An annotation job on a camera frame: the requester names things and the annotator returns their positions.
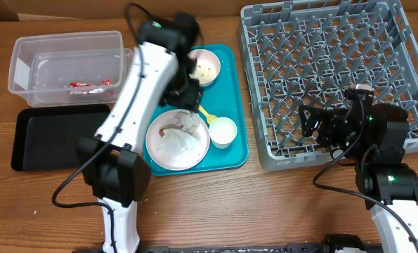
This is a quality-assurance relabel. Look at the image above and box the pink bowl with rice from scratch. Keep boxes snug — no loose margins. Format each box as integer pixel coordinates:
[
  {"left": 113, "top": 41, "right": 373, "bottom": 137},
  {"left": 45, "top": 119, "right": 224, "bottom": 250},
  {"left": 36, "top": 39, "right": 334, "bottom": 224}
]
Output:
[{"left": 188, "top": 49, "right": 221, "bottom": 87}]

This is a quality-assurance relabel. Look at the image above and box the white napkin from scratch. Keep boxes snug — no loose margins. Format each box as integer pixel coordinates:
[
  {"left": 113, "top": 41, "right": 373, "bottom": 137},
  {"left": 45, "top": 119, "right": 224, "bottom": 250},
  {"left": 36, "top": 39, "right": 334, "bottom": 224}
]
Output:
[{"left": 157, "top": 111, "right": 201, "bottom": 159}]

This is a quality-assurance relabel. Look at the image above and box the red snack wrapper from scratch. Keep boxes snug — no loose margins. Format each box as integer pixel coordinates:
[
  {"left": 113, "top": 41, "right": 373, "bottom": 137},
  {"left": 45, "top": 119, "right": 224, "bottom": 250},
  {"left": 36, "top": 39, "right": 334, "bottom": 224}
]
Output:
[{"left": 68, "top": 79, "right": 115, "bottom": 96}]

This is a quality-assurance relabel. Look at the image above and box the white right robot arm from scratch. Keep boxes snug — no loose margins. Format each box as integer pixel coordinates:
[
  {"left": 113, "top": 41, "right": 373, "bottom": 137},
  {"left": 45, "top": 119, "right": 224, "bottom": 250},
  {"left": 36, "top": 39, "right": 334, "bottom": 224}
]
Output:
[{"left": 299, "top": 84, "right": 418, "bottom": 252}]

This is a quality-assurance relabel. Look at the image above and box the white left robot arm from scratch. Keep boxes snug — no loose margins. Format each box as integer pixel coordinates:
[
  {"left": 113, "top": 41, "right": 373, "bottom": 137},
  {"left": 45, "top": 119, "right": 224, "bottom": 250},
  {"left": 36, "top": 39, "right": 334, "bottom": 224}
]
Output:
[{"left": 77, "top": 12, "right": 203, "bottom": 252}]

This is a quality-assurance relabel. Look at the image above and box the yellow plastic spoon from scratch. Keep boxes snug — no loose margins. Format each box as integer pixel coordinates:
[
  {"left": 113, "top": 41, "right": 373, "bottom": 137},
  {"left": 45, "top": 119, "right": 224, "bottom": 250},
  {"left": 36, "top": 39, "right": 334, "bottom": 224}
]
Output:
[{"left": 198, "top": 105, "right": 218, "bottom": 125}]

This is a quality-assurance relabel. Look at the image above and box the teal plastic tray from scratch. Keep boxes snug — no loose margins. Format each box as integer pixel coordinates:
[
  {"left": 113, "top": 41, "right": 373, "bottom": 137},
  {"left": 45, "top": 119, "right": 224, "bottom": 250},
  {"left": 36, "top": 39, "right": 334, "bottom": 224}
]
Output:
[{"left": 145, "top": 44, "right": 249, "bottom": 176}]

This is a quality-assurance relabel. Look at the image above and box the white mint cup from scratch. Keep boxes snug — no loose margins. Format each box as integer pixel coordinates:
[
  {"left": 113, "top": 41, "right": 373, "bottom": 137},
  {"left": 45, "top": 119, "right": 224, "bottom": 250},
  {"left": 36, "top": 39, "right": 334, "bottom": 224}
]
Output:
[{"left": 209, "top": 117, "right": 237, "bottom": 149}]

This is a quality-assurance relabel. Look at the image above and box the grey dish rack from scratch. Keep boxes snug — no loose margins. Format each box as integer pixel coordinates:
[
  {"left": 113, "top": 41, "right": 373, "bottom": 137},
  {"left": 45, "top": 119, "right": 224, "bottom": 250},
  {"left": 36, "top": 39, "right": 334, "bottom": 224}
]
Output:
[{"left": 239, "top": 0, "right": 418, "bottom": 171}]

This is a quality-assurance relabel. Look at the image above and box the large white plate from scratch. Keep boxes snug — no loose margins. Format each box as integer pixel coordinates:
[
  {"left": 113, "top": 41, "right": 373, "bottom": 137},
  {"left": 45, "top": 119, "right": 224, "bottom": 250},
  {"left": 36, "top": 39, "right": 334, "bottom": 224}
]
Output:
[{"left": 145, "top": 109, "right": 210, "bottom": 171}]

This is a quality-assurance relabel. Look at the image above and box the clear plastic bin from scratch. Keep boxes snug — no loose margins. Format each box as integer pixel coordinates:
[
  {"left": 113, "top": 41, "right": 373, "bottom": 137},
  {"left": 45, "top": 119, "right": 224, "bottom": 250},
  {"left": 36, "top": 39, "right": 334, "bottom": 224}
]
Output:
[{"left": 8, "top": 31, "right": 133, "bottom": 107}]

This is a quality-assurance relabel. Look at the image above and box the black tray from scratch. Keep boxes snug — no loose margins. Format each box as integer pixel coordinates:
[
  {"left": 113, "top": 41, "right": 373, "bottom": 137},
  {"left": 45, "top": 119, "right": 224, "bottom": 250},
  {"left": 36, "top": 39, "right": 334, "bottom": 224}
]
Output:
[{"left": 11, "top": 104, "right": 110, "bottom": 171}]

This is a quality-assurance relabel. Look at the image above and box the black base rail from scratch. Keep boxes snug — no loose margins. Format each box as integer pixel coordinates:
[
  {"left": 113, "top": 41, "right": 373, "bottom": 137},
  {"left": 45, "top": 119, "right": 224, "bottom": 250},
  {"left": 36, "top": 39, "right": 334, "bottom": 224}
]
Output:
[{"left": 71, "top": 233, "right": 385, "bottom": 253}]

